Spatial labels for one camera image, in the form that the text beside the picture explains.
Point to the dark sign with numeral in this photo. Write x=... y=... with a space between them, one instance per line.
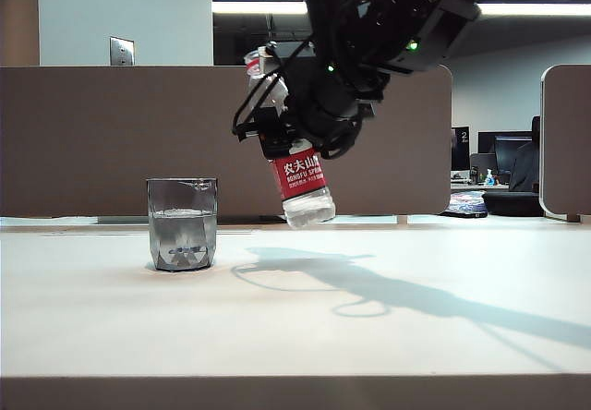
x=461 y=151

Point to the black computer monitor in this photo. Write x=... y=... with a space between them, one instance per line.
x=503 y=151

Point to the blue red patterned cushion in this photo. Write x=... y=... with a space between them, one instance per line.
x=466 y=204

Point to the grey faceted glass cup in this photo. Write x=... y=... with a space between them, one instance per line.
x=182 y=225

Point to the black round cushion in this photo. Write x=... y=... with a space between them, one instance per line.
x=512 y=203

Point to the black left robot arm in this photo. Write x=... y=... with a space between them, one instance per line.
x=415 y=13

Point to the wide brown desk partition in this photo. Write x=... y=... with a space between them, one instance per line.
x=69 y=142

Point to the small blue spray bottle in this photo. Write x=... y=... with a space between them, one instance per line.
x=490 y=179

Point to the seated person in dark clothes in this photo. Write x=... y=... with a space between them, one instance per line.
x=526 y=165

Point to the clear red-label water bottle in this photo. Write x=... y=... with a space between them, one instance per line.
x=302 y=179

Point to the narrow brown desk partition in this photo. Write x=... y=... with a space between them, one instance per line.
x=568 y=142

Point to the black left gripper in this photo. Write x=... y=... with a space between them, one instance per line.
x=328 y=105

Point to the metal wall outlet plate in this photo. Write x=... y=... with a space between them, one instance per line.
x=122 y=51

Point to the partition support foot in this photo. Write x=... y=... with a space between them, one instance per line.
x=403 y=219
x=574 y=217

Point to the white ceiling light strip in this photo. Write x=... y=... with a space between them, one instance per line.
x=258 y=7

